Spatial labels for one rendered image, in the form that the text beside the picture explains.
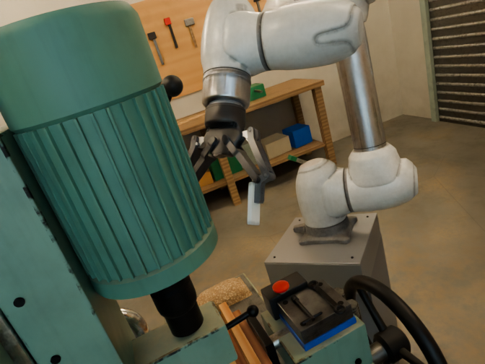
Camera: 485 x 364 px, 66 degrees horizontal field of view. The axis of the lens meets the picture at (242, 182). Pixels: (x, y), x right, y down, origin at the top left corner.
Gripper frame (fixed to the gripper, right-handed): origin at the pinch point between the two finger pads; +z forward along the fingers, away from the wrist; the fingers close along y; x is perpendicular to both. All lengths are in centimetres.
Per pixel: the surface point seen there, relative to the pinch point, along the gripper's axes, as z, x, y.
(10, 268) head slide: 7.4, 33.1, 2.4
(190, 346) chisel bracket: 18.8, 10.1, -3.2
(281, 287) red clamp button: 11.6, -7.0, -8.8
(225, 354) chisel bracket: 20.6, 5.1, -5.8
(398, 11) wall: -245, -344, 25
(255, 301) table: 17.1, -20.7, 4.5
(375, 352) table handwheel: 23.9, -24.1, -20.6
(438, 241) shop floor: 1, -200, -17
